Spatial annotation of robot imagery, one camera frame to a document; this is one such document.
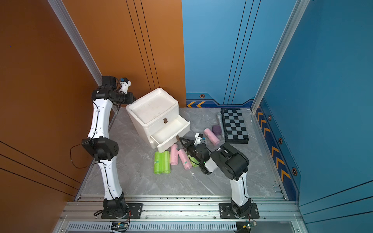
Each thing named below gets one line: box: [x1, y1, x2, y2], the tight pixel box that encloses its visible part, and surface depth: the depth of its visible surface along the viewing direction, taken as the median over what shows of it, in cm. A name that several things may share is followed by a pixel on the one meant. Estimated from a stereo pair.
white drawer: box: [149, 115, 191, 153], surface depth 93 cm
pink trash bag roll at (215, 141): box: [203, 127, 221, 147], surface depth 101 cm
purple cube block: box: [211, 125, 222, 136], surface depth 104 cm
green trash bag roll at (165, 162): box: [161, 150, 171, 174], surface depth 89 cm
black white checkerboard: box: [220, 108, 250, 144], surface depth 107 cm
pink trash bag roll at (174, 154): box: [169, 143, 179, 166], surface depth 93 cm
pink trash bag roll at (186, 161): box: [177, 148, 193, 171], surface depth 90 cm
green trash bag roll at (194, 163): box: [187, 154, 201, 168], surface depth 82 cm
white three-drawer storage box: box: [125, 87, 191, 153], surface depth 91 cm
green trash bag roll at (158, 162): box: [153, 151, 163, 175], surface depth 89 cm
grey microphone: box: [216, 112, 225, 139], surface depth 111 cm
